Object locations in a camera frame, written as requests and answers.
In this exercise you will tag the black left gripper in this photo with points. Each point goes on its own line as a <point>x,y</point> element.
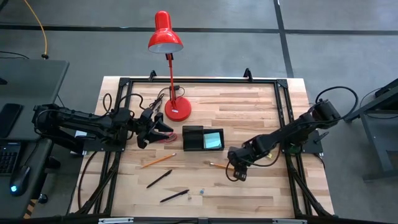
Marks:
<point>146,130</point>

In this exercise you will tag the black keyboard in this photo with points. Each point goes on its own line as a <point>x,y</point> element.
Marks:
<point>7,158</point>

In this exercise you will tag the black phone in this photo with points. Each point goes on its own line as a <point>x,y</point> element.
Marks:
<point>11,119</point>

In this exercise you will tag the grey metal stand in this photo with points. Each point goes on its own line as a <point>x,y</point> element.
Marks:
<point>373,137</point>

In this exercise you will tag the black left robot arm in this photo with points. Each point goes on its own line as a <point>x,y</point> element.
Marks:
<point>77,119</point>

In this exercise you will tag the orange pencil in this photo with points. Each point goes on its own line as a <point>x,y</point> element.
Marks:
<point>158,160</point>
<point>219,165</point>

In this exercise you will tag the grey desk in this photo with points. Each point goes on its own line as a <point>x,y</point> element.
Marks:
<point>34,81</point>

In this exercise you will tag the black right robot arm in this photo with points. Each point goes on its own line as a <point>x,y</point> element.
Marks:
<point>289,133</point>

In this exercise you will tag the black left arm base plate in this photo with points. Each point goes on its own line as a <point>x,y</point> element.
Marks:
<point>102,146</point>

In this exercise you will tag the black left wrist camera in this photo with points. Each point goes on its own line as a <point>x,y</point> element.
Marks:
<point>147,114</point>

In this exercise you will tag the teal sticky note pad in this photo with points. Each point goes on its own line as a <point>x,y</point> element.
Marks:
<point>213,140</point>

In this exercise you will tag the black pen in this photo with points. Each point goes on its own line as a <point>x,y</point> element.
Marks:
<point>159,179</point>
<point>174,196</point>

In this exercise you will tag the black mesh desk organizer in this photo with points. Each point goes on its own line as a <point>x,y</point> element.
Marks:
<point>192,138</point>

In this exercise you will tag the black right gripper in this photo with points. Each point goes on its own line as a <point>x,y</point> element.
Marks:
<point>245,154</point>

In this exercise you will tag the red desk lamp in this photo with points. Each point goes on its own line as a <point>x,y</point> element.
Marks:
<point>178,109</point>

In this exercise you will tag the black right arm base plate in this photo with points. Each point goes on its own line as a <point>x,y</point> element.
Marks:
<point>314,141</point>

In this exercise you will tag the black computer mouse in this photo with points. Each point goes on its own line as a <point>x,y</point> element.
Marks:
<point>20,180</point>

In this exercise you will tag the silver bracket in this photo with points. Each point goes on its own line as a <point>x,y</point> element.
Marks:
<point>289,221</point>
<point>115,221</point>

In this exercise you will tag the blue binder clip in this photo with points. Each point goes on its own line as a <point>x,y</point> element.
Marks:
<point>202,191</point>

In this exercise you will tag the red grey scissors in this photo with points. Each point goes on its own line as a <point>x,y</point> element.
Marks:
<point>172,138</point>

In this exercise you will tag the black aluminium table frame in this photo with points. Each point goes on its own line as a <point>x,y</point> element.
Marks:
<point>217,81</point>

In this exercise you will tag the black chair caster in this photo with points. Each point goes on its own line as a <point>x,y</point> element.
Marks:
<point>43,199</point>

